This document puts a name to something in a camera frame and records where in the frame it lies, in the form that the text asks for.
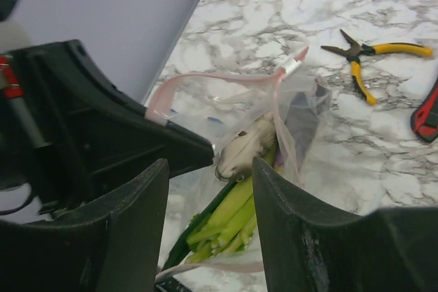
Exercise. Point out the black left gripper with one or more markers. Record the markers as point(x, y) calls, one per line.
point(79, 131)

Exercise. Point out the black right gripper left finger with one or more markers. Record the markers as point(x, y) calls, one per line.
point(109, 244)

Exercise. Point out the red black utility knife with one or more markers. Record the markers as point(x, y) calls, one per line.
point(424, 119)

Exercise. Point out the grey toy fish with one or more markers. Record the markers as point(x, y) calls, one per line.
point(235, 162)

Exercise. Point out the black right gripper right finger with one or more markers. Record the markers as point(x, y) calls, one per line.
point(310, 245)

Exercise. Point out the green scallion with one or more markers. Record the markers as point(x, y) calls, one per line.
point(181, 248)

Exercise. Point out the purple eggplant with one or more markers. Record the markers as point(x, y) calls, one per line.
point(301, 121)

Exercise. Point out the green celery stalk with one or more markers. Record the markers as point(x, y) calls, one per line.
point(230, 227)

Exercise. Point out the clear zip top bag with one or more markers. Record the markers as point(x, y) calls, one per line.
point(218, 107)

